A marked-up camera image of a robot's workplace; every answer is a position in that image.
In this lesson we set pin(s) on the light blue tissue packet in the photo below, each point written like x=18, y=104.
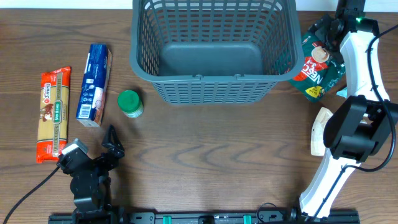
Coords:
x=342, y=93

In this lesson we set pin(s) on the green lid jar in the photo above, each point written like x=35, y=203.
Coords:
x=130, y=104

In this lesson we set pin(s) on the grey plastic basket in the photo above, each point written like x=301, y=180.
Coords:
x=215, y=51

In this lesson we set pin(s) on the San Remo spaghetti packet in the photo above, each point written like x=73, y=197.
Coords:
x=52, y=134

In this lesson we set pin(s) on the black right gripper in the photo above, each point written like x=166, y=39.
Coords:
x=327, y=26

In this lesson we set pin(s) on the blue tissue pack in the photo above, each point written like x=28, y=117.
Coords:
x=93, y=88

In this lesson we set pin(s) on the cream plastic food bag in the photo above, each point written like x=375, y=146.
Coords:
x=317, y=145

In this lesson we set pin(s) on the green Nescafe coffee bag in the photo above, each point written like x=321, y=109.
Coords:
x=320, y=71

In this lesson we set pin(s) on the black mounting rail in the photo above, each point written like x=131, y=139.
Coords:
x=265, y=216

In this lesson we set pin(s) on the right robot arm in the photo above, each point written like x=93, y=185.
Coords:
x=361, y=134

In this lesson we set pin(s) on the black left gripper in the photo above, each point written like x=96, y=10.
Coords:
x=115, y=148

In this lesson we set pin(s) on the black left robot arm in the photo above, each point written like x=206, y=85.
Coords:
x=91, y=183

